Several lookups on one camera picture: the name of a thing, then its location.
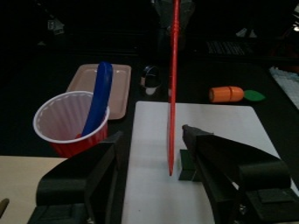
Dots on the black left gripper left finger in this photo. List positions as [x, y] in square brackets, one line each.
[78, 189]

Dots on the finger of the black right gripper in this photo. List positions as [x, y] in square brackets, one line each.
[187, 8]
[162, 8]

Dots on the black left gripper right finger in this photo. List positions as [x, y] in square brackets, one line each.
[240, 180]

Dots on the red plastic knife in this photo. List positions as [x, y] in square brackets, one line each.
[172, 87]

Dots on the light wooden box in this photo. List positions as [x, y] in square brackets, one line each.
[19, 180]

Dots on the white cutting board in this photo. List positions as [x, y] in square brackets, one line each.
[155, 198]

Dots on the red plastic cup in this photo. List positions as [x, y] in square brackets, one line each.
[62, 122]

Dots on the pink plastic tray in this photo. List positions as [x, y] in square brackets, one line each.
[120, 87]

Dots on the green toy carrot top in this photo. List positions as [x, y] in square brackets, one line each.
[254, 95]

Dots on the blue plastic spoon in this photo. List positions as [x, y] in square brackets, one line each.
[99, 93]

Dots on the white keyboard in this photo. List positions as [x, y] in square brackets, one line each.
[287, 84]

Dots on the metal frame bracket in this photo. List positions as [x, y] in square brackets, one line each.
[56, 26]

